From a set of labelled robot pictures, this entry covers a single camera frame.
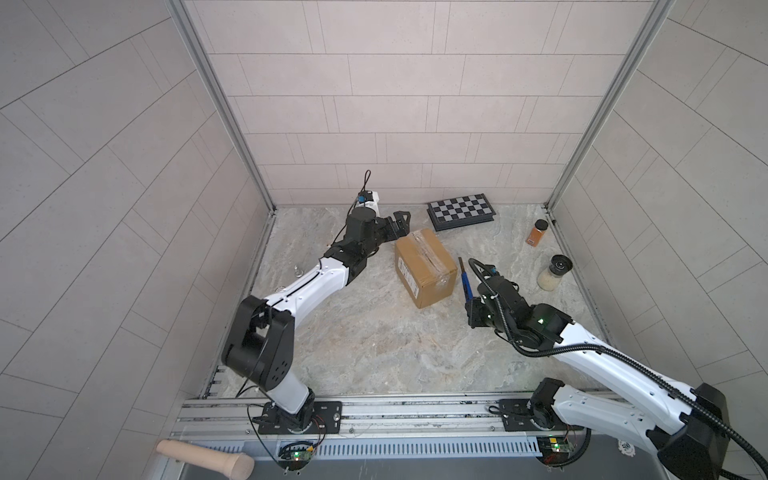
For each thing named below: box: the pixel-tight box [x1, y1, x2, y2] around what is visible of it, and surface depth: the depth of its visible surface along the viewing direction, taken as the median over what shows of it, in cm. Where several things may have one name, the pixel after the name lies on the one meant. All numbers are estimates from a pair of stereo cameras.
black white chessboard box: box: [427, 193, 496, 232], surface depth 114 cm
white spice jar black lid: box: [537, 254, 573, 292], surface depth 90 cm
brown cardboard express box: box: [394, 228, 458, 309], surface depth 86 cm
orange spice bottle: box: [526, 219, 549, 247], surface depth 102 cm
